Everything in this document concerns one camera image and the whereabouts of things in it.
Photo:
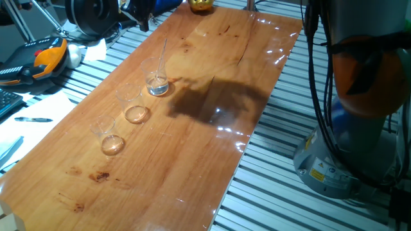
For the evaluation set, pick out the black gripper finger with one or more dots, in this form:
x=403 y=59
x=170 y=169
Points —
x=151 y=17
x=131 y=13

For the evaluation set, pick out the black pen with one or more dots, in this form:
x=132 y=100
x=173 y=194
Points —
x=32 y=119

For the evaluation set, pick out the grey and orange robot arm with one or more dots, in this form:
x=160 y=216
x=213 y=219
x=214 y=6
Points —
x=366 y=80

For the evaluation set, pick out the medium glass beaker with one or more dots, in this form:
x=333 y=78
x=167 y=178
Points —
x=135 y=110

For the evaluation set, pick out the golden piggy bank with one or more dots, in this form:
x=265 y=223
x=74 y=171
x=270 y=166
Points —
x=200 y=4

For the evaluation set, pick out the black computer keyboard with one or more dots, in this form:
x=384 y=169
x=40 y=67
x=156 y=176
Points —
x=8 y=101

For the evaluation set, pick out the glossy wooden board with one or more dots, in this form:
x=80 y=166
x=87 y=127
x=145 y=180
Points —
x=176 y=167

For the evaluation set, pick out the black round spool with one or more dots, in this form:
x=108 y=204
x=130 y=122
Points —
x=93 y=16

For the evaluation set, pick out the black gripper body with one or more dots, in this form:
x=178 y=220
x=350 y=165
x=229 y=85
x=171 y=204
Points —
x=151 y=6

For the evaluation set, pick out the white rounded object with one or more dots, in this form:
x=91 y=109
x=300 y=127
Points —
x=74 y=56

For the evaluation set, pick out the large glass beaker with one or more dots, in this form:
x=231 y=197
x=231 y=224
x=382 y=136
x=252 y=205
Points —
x=157 y=83

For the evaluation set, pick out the black and orange teach pendant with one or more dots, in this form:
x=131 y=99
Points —
x=35 y=61

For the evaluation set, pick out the white paper sheet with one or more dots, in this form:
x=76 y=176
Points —
x=41 y=128

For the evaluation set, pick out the grey metal strut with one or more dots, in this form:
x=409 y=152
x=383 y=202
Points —
x=19 y=22

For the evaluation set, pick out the clear glass stirring rod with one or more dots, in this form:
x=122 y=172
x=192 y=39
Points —
x=160 y=61

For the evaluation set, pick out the small glass beaker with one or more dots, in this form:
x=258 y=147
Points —
x=110 y=142

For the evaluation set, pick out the person hand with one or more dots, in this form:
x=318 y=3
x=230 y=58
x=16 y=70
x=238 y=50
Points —
x=27 y=4

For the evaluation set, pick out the white tissue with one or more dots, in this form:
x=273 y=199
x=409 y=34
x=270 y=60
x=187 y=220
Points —
x=95 y=50

